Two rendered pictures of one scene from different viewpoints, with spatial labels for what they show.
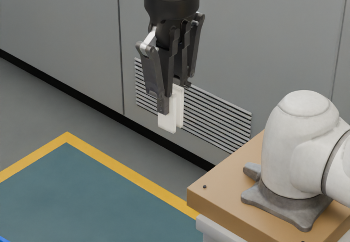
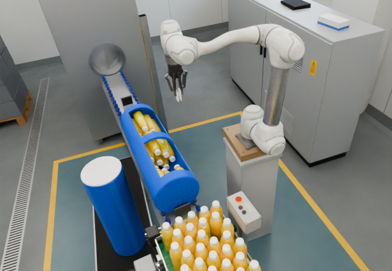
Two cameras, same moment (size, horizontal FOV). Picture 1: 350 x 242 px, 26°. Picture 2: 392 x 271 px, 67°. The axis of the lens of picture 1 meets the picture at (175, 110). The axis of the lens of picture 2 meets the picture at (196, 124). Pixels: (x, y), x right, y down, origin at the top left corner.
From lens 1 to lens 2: 93 cm
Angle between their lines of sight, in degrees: 28
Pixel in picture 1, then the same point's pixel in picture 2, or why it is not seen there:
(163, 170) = not seen: hidden behind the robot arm
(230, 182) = (236, 130)
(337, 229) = (258, 152)
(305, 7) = (312, 82)
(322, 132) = (253, 119)
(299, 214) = (247, 144)
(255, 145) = not seen: hidden behind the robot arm
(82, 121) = not seen: hidden behind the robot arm
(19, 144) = (224, 111)
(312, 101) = (254, 108)
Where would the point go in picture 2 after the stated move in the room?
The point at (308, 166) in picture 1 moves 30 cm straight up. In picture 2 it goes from (247, 128) to (247, 89)
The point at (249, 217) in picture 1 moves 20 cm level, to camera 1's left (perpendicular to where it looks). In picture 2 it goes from (233, 140) to (209, 133)
